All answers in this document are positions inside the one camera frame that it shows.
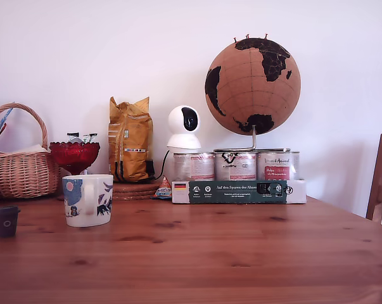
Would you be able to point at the grey coffee capsule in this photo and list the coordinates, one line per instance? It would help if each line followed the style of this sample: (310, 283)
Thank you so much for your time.
(6, 223)

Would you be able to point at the tin can with red label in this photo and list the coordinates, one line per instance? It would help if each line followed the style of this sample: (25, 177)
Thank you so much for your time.
(194, 166)

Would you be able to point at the tin can with black logo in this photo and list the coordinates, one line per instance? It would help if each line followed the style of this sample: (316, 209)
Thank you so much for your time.
(235, 166)

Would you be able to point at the orange triangular snack packet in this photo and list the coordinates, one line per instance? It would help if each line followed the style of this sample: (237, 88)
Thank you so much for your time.
(162, 190)

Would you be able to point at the green and white cardboard tray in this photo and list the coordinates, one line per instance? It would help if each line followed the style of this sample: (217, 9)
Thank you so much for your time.
(235, 191)

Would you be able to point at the yellow paper bag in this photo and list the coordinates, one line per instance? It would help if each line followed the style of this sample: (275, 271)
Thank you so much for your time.
(130, 142)

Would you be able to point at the metal globe stand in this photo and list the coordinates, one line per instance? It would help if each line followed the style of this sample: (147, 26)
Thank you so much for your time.
(253, 139)

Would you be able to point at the round cork trivet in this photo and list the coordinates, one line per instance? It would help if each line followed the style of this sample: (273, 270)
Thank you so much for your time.
(135, 185)
(132, 197)
(135, 191)

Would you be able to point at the cork globe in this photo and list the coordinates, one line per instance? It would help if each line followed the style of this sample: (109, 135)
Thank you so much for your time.
(247, 88)

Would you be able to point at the tin can with script label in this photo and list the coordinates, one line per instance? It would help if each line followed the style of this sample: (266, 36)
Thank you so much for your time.
(277, 166)

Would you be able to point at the red glass footed bowl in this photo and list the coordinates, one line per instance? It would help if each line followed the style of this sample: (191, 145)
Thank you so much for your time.
(74, 155)

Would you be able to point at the white mug with blue print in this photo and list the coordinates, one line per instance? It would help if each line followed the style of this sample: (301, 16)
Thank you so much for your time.
(80, 206)

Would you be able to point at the red pen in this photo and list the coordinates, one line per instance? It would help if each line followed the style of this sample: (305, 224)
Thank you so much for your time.
(1, 130)

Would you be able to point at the blue pen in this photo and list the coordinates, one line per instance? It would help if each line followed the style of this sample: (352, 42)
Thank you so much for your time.
(2, 122)

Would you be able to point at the white security camera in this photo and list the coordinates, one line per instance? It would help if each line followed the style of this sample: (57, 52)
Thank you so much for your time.
(182, 139)

